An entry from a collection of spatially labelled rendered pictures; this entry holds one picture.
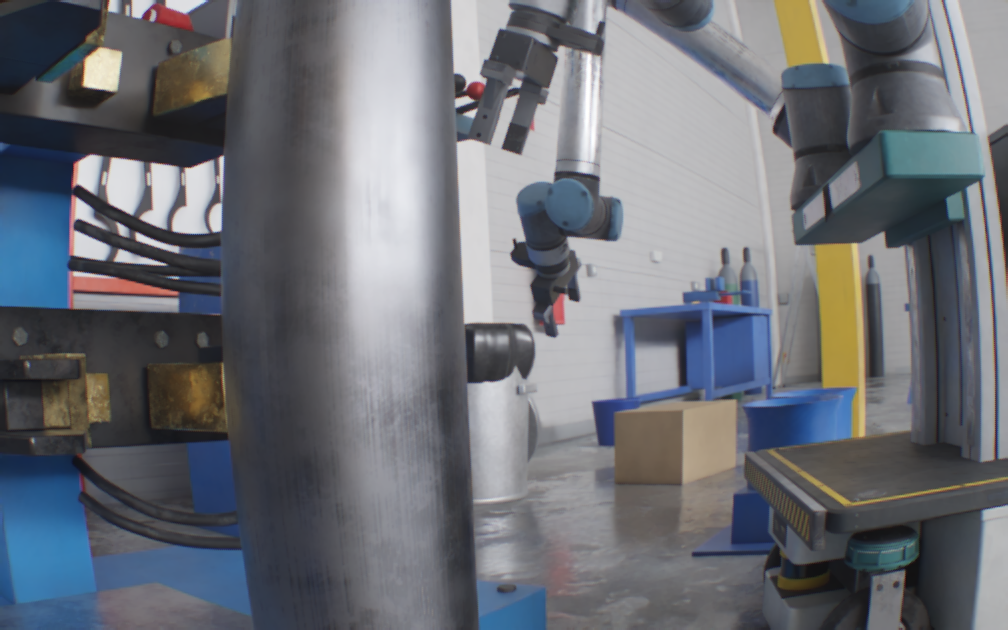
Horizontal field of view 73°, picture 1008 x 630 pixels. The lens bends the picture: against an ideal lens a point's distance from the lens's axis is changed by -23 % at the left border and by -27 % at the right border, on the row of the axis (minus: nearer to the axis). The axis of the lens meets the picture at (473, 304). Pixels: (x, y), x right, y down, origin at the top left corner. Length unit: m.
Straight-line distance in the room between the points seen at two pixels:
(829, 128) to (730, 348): 6.22
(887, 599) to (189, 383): 0.99
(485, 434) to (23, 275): 2.19
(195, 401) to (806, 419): 1.45
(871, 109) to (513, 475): 2.51
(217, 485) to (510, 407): 1.19
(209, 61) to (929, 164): 1.01
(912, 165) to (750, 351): 6.64
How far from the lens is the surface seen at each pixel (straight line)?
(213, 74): 1.26
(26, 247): 1.42
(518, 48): 1.07
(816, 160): 1.51
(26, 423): 0.89
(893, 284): 11.32
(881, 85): 1.08
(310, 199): 0.67
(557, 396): 5.88
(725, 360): 7.68
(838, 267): 3.11
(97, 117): 1.28
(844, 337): 3.10
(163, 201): 3.53
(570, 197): 1.63
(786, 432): 2.12
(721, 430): 3.64
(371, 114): 0.69
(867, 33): 1.00
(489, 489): 3.25
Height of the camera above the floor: 0.51
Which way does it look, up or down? 4 degrees up
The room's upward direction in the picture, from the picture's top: 3 degrees counter-clockwise
